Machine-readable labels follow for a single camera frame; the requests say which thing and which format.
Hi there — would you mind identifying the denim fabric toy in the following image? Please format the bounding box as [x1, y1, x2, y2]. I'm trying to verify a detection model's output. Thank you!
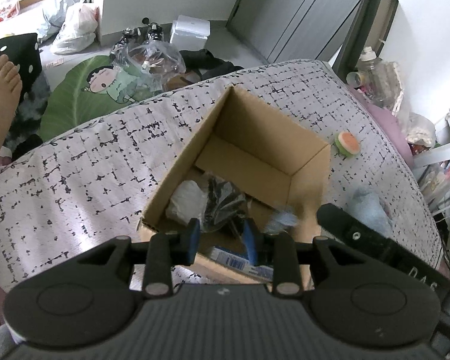
[263, 206, 299, 235]

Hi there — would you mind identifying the fluffy grey-blue plush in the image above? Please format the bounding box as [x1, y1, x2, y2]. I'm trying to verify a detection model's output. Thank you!
[346, 188, 393, 238]

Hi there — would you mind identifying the plush burger toy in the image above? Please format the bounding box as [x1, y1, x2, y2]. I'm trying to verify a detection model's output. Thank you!
[335, 131, 360, 157]

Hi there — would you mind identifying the cardboard box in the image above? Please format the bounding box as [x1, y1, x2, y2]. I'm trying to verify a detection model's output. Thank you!
[136, 84, 332, 285]

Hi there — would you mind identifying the grey patterned bed cover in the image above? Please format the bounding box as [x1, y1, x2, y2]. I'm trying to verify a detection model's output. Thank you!
[0, 59, 443, 291]

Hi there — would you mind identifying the pink pillow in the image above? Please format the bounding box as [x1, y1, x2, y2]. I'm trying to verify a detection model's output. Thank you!
[347, 86, 414, 168]

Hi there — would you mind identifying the clear plastic bag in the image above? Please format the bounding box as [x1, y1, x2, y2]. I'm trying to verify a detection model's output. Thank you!
[109, 40, 186, 93]

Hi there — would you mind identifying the green cartoon leaf mat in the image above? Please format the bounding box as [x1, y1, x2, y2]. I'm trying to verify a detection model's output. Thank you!
[39, 55, 161, 141]

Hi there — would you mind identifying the paper cup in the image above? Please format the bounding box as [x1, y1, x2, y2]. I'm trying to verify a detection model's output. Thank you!
[345, 71, 368, 89]

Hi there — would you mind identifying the clear plastic bottle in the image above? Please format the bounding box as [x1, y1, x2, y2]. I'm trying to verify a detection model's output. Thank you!
[358, 46, 404, 113]

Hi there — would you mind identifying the white storage box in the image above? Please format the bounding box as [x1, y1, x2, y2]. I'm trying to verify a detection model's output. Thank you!
[170, 15, 211, 51]

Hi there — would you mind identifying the black dotted cushion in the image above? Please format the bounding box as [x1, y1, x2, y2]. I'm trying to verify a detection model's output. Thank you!
[0, 33, 42, 94]

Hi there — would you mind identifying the grey blue plastic bag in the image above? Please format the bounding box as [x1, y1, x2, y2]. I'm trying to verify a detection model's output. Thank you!
[35, 0, 82, 43]

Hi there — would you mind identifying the red white plastic bag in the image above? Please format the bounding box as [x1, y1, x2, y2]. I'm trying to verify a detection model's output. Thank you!
[0, 0, 20, 22]

